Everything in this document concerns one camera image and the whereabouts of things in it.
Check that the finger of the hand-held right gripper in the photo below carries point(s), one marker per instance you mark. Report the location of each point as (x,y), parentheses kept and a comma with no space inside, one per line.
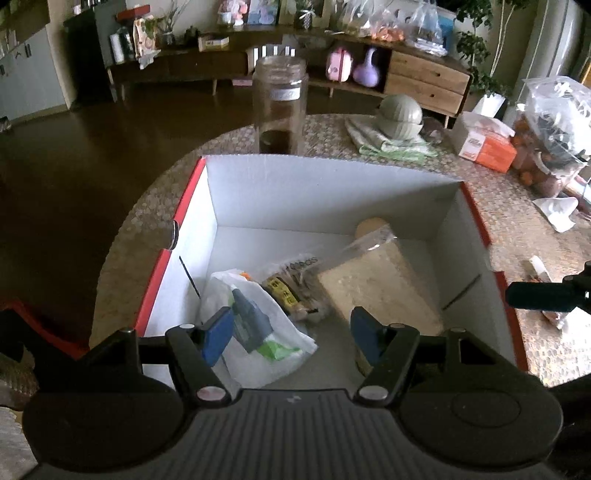
(540,295)

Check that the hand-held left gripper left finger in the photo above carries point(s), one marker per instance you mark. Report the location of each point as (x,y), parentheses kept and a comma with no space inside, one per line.
(217,334)

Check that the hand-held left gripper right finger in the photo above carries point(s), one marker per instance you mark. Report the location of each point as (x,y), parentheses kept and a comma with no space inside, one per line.
(364,332)

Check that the bagged sliced bread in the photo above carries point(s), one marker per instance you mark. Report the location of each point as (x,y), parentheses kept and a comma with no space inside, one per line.
(383,286)

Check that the white plastic bag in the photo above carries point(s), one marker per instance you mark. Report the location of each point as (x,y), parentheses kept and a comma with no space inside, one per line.
(295,344)

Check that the clear snack packet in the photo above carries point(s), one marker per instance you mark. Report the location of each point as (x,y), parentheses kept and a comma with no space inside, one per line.
(284,288)

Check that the brown bread bun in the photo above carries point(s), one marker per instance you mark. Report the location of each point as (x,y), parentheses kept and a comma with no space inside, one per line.
(369,227)

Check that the red cardboard box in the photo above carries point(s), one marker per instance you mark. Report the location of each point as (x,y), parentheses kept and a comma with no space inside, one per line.
(277,194)

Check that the small white packet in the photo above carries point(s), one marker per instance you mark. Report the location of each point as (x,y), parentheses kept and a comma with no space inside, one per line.
(539,268)

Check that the pink wrapper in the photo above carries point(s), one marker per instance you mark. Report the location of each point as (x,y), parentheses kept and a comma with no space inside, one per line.
(555,318)

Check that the orange tissue pack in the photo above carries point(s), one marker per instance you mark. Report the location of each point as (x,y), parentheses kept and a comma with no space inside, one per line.
(494,152)

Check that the large clear plastic bag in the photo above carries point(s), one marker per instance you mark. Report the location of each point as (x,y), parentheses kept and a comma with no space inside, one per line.
(554,120)

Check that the green folded cloth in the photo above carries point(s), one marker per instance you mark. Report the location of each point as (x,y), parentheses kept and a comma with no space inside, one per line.
(369,138)

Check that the grey green stacked bowls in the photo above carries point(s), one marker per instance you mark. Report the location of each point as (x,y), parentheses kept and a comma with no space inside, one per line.
(400,115)

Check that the glass jar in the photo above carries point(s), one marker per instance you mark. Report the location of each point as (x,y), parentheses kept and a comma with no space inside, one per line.
(279,115)

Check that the wooden cabinet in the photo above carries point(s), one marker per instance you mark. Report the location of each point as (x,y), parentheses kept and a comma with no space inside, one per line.
(425,81)

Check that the white floor air conditioner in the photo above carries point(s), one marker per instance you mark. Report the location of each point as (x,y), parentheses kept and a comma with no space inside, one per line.
(549,41)

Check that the green potted plant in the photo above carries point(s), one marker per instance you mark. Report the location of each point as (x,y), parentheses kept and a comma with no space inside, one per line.
(475,46)

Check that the purple goose vase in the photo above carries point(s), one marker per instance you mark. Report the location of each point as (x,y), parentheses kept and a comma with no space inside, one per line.
(367,70)

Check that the white router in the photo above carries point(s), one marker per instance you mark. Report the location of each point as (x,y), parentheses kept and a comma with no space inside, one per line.
(258,51)

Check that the thin clear plastic bag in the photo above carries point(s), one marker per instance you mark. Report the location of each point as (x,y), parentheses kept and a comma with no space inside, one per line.
(431,27)

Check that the small cardboard box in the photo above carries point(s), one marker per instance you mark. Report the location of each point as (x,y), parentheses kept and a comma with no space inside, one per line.
(213,42)

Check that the floral bag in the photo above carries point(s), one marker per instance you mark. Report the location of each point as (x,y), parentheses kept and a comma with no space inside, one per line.
(145,41)

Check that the white paper roll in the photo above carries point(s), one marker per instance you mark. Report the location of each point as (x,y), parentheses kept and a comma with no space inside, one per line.
(117,48)

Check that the bag of oranges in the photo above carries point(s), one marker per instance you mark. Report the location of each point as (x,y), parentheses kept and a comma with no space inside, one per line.
(383,25)

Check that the pink pig doll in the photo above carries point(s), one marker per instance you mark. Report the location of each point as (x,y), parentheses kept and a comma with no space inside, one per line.
(231,10)

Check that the wooden photo frame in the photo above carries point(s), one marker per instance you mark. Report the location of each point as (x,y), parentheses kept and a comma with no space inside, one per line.
(307,11)

